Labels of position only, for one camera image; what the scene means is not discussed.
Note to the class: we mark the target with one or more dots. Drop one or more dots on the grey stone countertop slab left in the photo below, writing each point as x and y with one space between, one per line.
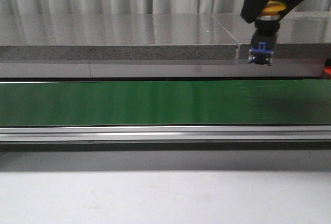
114 37

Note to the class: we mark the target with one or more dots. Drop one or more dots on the grey stone countertop slab right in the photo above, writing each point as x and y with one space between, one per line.
302 35

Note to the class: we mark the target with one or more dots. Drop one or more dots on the aluminium conveyor side rail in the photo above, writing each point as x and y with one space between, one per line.
164 134

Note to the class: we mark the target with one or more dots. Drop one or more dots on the grey stone countertop slab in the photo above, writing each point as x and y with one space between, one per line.
302 35
114 37

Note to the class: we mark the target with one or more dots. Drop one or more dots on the red plastic tray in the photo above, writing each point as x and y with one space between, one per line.
327 72

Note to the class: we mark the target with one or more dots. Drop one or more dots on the green conveyor belt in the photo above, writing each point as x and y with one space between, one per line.
165 103

